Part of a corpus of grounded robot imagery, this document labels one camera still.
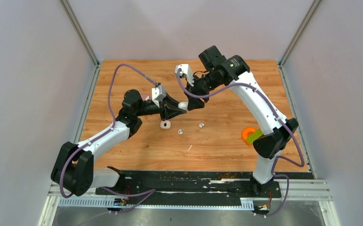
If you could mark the orange ring toy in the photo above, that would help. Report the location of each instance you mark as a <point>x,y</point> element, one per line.
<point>244,134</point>

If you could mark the white gold earbud case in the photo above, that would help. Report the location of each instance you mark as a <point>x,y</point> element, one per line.
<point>165,124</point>

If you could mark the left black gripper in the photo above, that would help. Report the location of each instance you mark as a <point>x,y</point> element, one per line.
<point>166,112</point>

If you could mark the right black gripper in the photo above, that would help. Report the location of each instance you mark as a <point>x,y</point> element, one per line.
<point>194,102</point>

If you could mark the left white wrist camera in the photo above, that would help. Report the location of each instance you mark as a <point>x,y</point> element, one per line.
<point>158,94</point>

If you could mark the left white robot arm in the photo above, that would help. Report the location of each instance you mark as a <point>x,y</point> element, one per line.
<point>74,167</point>

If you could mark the playing card box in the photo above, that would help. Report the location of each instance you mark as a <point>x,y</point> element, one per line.
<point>145,97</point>

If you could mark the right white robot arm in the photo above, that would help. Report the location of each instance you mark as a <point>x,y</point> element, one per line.
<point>235,74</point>

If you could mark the green building block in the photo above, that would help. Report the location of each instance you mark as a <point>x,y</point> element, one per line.
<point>253,135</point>

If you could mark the white oval earbud case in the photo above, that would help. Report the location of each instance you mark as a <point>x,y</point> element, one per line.
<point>183,105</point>

